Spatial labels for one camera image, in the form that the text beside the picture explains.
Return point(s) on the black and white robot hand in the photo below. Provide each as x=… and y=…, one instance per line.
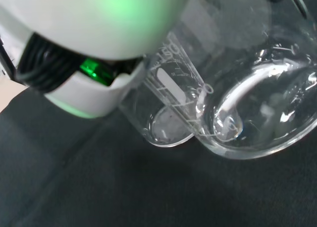
x=86, y=18

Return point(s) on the black bench cloth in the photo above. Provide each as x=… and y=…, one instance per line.
x=123, y=187

